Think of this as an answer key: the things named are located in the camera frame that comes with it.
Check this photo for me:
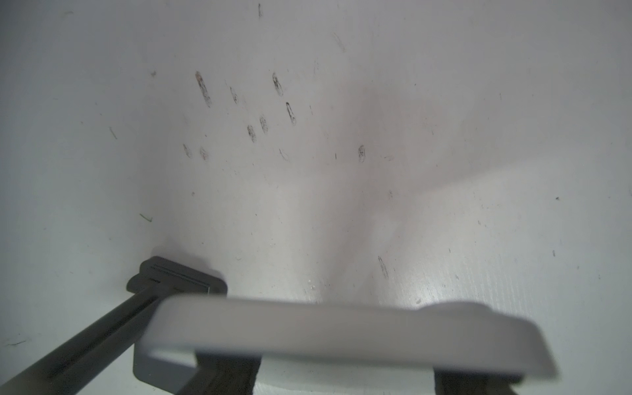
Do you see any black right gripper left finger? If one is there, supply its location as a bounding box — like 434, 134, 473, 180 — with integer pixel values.
177, 354, 262, 395

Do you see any grey round stand centre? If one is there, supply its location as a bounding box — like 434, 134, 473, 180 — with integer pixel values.
1, 256, 227, 394

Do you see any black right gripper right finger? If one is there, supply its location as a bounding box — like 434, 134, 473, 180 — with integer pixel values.
434, 370, 523, 395

